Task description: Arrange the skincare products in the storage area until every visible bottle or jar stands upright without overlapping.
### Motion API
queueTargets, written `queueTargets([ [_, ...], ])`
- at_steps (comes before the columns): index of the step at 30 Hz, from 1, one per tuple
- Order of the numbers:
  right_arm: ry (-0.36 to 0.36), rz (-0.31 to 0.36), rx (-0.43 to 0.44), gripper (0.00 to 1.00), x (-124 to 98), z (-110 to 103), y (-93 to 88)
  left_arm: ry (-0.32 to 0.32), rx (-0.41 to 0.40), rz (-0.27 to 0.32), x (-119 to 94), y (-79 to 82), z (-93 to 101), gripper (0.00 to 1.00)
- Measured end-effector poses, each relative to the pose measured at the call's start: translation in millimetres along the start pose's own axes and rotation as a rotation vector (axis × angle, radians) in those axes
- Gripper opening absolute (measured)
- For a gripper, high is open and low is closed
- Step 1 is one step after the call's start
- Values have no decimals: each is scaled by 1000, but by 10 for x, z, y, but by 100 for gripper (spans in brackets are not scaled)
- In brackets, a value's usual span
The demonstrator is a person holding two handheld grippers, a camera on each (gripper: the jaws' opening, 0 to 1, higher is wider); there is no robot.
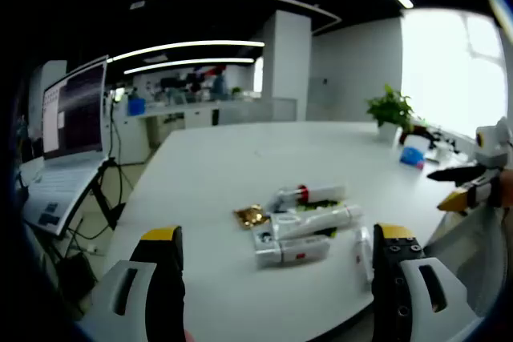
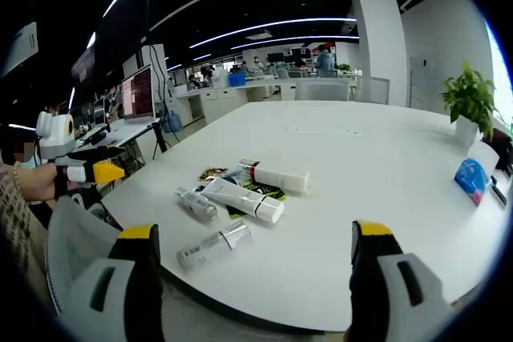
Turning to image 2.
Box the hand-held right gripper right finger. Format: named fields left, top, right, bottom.
left=349, top=219, right=458, bottom=342

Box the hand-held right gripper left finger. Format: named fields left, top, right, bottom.
left=59, top=223, right=164, bottom=342

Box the small silver skincare bottle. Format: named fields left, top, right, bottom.
left=173, top=186, right=219, bottom=222

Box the white skincare tube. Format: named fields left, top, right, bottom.
left=203, top=176, right=286, bottom=224

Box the white skincare bottle red band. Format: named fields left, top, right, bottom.
left=236, top=159, right=312, bottom=195

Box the black green sachet packet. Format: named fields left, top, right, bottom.
left=219, top=171, right=290, bottom=219

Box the person's left hand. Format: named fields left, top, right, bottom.
left=18, top=163, right=69, bottom=203

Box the dark monitor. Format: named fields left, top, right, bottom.
left=71, top=46, right=98, bottom=87

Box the blue water jug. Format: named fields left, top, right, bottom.
left=161, top=109, right=183, bottom=135

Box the white box unit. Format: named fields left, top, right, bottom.
left=2, top=22, right=39, bottom=78

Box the gold foil sachet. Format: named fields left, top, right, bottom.
left=199, top=165, right=229, bottom=181

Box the blue tissue packet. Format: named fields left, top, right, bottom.
left=453, top=158, right=491, bottom=207

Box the small black object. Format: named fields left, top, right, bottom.
left=490, top=175, right=509, bottom=210

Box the plant in dark red pot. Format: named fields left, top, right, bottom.
left=483, top=115, right=513, bottom=178

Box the white office chair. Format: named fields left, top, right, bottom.
left=293, top=77, right=351, bottom=103

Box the green plant in white pot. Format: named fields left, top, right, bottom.
left=439, top=60, right=499, bottom=147

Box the straight ceiling light strip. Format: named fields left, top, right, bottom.
left=230, top=34, right=361, bottom=50
left=188, top=17, right=358, bottom=50

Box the grey table cable flap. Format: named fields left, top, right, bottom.
left=285, top=125, right=366, bottom=138

